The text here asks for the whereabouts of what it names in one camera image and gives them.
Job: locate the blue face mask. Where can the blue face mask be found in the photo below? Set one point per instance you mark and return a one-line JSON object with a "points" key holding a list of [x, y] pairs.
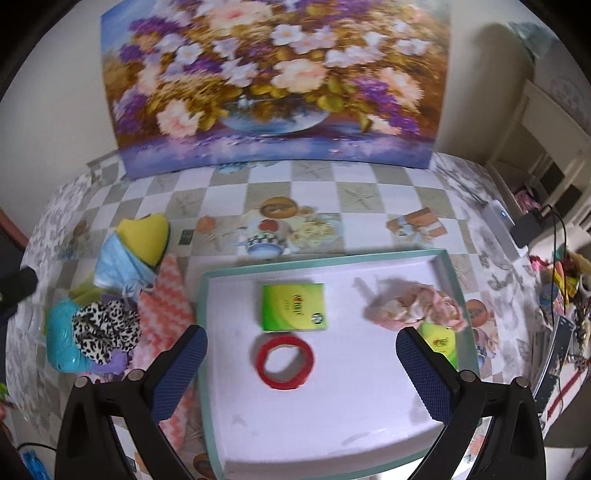
{"points": [[113, 263]]}

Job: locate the dark cabinet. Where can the dark cabinet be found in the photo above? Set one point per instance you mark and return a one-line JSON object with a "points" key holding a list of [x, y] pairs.
{"points": [[7, 249]]}

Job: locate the flower painting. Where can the flower painting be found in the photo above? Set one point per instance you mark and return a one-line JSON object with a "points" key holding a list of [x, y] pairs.
{"points": [[277, 92]]}

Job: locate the white storage box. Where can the white storage box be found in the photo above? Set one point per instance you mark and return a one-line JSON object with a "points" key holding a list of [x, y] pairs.
{"points": [[563, 78]]}

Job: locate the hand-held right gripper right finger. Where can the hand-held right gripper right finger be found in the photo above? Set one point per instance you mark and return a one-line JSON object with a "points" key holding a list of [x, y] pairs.
{"points": [[425, 369]]}

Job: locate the leopard print scrunchie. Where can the leopard print scrunchie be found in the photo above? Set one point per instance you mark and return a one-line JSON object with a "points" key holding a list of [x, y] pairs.
{"points": [[101, 332]]}

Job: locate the pile of colourful clutter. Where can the pile of colourful clutter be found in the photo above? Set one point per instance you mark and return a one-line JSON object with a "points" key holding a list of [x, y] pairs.
{"points": [[565, 272]]}

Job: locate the blue plastic glove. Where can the blue plastic glove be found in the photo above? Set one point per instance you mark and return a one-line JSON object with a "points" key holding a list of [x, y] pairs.
{"points": [[32, 464]]}

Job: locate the small green tissue packet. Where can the small green tissue packet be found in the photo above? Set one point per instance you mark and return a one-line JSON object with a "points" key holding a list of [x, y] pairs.
{"points": [[438, 344]]}

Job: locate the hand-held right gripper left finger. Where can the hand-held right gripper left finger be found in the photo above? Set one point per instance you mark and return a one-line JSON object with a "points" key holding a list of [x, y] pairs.
{"points": [[178, 369]]}

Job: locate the grey floral tablecloth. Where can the grey floral tablecloth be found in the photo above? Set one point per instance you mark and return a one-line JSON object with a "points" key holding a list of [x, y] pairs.
{"points": [[51, 217]]}

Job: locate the yellow-green cloth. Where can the yellow-green cloth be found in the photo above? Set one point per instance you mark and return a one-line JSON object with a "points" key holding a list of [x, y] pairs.
{"points": [[85, 291]]}

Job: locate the teal tray with white inside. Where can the teal tray with white inside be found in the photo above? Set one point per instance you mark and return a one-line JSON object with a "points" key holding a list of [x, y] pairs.
{"points": [[351, 392]]}

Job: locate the black power adapter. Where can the black power adapter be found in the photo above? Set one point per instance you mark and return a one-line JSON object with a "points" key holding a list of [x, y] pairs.
{"points": [[528, 228]]}

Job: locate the pink wavy striped towel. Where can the pink wavy striped towel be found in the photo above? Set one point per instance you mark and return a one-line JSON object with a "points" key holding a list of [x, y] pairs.
{"points": [[161, 304]]}

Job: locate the yellow sponge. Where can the yellow sponge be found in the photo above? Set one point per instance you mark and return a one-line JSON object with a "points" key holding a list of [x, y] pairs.
{"points": [[143, 237]]}

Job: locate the pink floral cloth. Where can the pink floral cloth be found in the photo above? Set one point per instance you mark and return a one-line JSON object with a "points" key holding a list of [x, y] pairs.
{"points": [[415, 304]]}

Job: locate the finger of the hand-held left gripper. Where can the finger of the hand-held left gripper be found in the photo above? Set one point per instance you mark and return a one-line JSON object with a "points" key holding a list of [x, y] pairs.
{"points": [[18, 284]]}

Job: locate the teal plastic box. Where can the teal plastic box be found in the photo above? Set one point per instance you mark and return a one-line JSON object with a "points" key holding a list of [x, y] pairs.
{"points": [[60, 341]]}

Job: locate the red tape roll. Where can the red tape roll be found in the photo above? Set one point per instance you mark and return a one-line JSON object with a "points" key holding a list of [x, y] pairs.
{"points": [[282, 384]]}

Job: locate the white power strip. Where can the white power strip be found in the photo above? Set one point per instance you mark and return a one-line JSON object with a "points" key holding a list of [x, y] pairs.
{"points": [[498, 217]]}

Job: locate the purple cloth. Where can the purple cloth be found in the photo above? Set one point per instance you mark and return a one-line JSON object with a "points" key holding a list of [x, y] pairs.
{"points": [[115, 362]]}

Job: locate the white shelf unit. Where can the white shelf unit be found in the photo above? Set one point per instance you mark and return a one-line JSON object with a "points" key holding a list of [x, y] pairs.
{"points": [[531, 138]]}

